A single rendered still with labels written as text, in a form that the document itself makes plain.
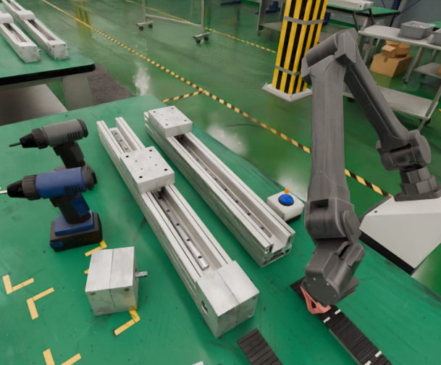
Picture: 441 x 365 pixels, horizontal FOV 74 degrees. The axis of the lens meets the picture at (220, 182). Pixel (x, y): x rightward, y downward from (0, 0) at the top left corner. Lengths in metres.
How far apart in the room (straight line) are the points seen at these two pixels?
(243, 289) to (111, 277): 0.27
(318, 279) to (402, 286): 0.40
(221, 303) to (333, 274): 0.22
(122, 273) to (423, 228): 0.72
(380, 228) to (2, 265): 0.99
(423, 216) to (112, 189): 0.88
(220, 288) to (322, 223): 0.24
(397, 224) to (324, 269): 0.43
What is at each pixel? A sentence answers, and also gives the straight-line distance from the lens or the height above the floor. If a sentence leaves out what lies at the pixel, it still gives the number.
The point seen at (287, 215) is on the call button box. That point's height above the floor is 0.83.
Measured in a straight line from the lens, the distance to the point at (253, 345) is 0.66.
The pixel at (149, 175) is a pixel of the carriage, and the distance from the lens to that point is 0.85.
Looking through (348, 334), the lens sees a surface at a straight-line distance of 0.73.
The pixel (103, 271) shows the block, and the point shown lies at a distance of 0.68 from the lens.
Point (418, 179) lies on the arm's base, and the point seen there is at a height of 0.95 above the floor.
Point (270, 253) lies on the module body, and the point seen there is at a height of 0.83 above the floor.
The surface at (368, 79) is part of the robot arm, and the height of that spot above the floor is 1.19.
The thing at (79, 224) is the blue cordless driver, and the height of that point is 0.85.
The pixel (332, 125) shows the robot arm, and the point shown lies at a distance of 0.62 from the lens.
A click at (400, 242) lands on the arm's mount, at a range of 0.94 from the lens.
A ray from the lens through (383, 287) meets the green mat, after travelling 0.88.
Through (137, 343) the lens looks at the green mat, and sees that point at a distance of 0.70.
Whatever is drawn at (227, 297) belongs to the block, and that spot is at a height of 0.87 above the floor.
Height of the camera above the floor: 1.42
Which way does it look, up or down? 39 degrees down
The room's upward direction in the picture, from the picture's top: 4 degrees clockwise
